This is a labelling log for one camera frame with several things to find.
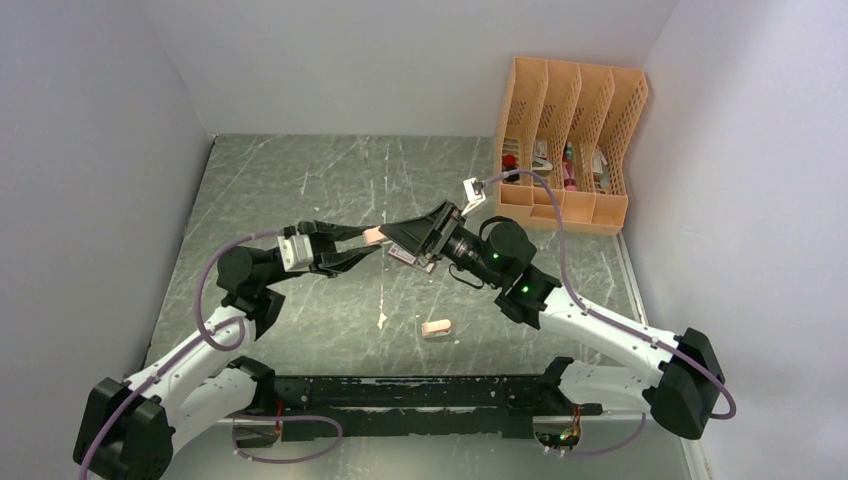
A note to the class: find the red white staple box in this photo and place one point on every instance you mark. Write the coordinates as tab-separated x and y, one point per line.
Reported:
410	260

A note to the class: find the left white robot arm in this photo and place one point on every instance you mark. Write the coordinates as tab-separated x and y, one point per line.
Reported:
133	428

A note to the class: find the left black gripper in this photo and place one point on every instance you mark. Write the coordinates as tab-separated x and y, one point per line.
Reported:
327	260

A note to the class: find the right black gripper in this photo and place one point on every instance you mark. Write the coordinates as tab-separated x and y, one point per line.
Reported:
430	233

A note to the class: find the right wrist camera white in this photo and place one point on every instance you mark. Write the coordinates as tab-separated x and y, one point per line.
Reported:
475	195

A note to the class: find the red black item in organizer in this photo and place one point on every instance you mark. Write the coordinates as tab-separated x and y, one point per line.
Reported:
510	165

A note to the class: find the pink stapler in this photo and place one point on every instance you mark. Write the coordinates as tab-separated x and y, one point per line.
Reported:
437	328
373	236

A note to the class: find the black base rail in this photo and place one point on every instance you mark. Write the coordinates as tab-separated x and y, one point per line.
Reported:
321	406

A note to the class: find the orange file organizer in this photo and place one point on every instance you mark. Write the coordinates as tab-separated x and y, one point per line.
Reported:
572	124

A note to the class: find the pink items in organizer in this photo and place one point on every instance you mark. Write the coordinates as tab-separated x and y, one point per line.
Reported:
600	166

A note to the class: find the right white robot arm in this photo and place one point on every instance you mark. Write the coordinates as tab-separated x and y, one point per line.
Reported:
675	378

